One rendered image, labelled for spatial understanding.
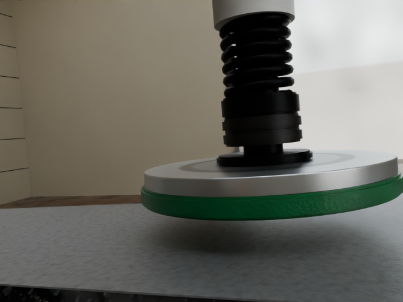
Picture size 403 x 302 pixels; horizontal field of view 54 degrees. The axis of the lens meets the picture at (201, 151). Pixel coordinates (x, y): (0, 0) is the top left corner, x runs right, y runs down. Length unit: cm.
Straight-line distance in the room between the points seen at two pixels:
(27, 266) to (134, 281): 10
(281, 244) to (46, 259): 18
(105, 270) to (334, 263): 15
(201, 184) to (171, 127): 548
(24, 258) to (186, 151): 535
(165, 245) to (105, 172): 603
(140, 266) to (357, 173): 16
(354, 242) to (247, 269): 9
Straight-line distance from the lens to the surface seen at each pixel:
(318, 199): 26
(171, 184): 28
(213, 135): 550
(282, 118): 33
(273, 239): 32
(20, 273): 32
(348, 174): 27
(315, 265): 27
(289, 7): 35
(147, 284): 25
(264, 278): 25
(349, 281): 24
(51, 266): 32
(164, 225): 39
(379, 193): 29
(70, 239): 39
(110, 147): 627
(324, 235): 33
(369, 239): 32
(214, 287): 24
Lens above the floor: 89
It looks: 3 degrees down
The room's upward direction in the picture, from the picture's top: 5 degrees counter-clockwise
